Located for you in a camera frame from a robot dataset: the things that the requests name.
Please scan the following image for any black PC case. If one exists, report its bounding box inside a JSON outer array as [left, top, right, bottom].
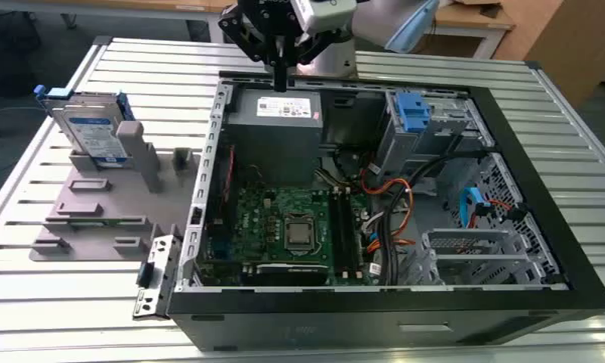
[[165, 70, 605, 353]]

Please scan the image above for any black RAM slot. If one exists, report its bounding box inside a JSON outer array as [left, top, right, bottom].
[[329, 188, 348, 280]]

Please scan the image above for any blue drive latch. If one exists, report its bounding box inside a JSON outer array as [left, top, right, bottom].
[[396, 92, 432, 134]]

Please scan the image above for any wooden cabinet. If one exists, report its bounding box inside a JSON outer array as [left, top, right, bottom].
[[493, 0, 605, 110]]

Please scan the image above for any green motherboard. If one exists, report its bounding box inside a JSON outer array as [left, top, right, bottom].
[[201, 185, 384, 287]]

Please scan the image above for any silver disk bay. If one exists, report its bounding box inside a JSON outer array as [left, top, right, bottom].
[[419, 228, 559, 287]]

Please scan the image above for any grey thin wire bundle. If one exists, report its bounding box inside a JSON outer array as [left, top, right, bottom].
[[361, 211, 385, 234]]

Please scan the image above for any wooden desk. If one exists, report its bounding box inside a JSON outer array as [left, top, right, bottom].
[[417, 0, 516, 57]]

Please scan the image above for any black graphics card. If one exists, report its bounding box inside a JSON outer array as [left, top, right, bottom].
[[240, 261, 333, 287]]

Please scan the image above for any thick black cable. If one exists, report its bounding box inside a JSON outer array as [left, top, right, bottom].
[[381, 150, 487, 285], [391, 158, 465, 285]]

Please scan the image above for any white frame desk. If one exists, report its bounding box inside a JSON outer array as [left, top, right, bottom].
[[24, 0, 233, 43]]

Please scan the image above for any grey parts rack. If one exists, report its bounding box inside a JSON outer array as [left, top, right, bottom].
[[28, 120, 204, 262]]

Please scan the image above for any metal socket cover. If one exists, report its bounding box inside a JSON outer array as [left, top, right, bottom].
[[281, 213, 320, 255]]

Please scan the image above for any green RAM stick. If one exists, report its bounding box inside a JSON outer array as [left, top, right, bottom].
[[68, 219, 121, 230]]

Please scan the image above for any thin red wire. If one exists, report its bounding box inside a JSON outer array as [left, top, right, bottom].
[[222, 144, 237, 207]]

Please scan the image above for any silver slot bracket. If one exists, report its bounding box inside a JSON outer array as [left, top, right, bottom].
[[130, 234, 177, 321]]

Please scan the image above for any blue data wire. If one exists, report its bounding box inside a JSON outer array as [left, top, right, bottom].
[[460, 186, 492, 231]]

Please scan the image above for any orange red yellow power wire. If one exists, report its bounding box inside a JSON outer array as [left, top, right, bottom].
[[485, 199, 532, 231]]

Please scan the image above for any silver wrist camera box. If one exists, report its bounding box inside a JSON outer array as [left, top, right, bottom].
[[289, 0, 359, 34]]

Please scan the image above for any silver CPU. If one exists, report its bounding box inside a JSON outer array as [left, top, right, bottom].
[[284, 222, 315, 247]]

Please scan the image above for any CPU socket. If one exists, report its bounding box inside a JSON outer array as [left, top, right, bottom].
[[280, 212, 321, 256]]

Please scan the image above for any yellow black wire bundle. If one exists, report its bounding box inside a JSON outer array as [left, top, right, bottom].
[[313, 166, 357, 190]]

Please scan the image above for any orange red yellow wire bundle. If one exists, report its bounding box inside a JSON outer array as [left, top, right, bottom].
[[359, 176, 417, 253]]

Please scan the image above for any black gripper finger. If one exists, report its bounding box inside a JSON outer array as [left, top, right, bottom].
[[217, 5, 284, 94], [280, 27, 355, 94]]

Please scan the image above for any hard disk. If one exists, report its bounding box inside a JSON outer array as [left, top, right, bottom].
[[33, 85, 133, 166]]

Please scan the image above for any grey power supply unit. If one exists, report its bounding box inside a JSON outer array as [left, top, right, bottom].
[[228, 89, 325, 187]]

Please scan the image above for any black chair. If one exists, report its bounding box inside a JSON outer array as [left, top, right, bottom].
[[0, 11, 44, 100]]

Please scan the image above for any silver optical drive cage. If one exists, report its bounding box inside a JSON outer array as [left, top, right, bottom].
[[375, 89, 496, 178]]

